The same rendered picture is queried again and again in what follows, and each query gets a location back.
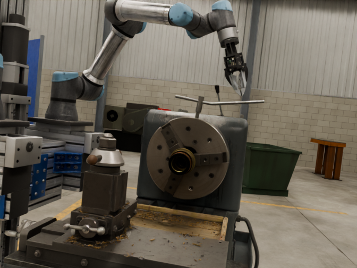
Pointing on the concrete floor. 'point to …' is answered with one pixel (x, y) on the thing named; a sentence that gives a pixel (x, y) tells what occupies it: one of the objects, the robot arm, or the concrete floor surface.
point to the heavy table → (329, 158)
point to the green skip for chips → (268, 169)
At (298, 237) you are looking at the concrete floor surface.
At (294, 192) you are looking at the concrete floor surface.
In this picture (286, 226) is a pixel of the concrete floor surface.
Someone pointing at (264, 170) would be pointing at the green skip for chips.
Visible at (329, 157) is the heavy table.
